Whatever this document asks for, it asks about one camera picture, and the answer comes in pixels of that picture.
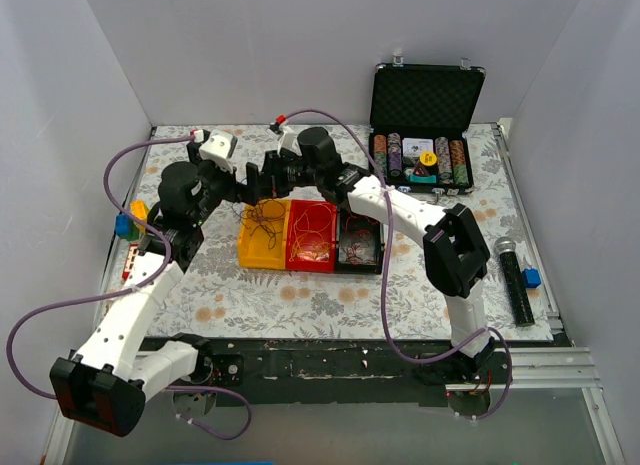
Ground purple thin wire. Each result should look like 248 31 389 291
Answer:
232 199 287 251

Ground yellow thin wire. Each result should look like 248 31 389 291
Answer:
292 204 335 264

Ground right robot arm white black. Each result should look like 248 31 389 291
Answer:
246 127 494 383

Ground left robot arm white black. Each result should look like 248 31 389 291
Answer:
49 133 255 437

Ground yellow plastic bin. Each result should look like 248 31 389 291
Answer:
237 199 291 270

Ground red plastic bin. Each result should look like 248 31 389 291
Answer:
285 200 337 273

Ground floral patterned table mat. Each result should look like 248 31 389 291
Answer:
110 123 561 342

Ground stacked colourful toy bricks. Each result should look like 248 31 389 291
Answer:
114 200 149 242

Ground black plastic bin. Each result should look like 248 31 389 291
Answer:
334 210 384 275

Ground red white toy brick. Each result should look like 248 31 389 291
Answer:
121 243 139 281

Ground black poker chip case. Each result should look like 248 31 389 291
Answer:
369 63 486 195

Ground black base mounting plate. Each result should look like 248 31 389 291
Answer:
139 337 516 409

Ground black handheld microphone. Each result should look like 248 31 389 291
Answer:
495 237 535 327

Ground small blue block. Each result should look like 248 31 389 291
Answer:
522 268 542 289

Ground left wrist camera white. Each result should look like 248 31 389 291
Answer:
194 129 237 173

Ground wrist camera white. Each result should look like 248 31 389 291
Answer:
194 129 237 173
269 115 299 159

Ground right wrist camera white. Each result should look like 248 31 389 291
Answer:
269 115 299 159

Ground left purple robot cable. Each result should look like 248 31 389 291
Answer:
5 129 252 440

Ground aluminium frame rail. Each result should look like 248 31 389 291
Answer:
445 347 602 392

